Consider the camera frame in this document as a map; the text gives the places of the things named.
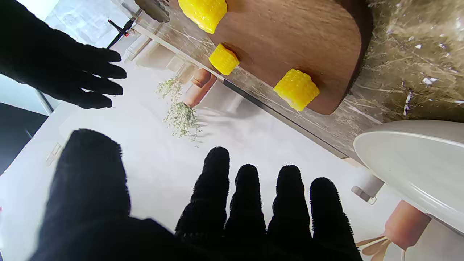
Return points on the brown wooden cutting board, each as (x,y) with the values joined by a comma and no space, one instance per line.
(290,36)

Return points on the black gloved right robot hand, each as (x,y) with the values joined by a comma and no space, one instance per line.
(43,54)

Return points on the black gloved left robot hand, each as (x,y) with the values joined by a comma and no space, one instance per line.
(90,203)

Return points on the black stand with red knob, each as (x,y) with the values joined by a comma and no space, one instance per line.
(121,30)

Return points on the beige round plate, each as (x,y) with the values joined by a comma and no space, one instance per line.
(417,163)

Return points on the yellow corn chunk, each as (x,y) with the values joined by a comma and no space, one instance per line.
(223,59)
(296,88)
(203,12)

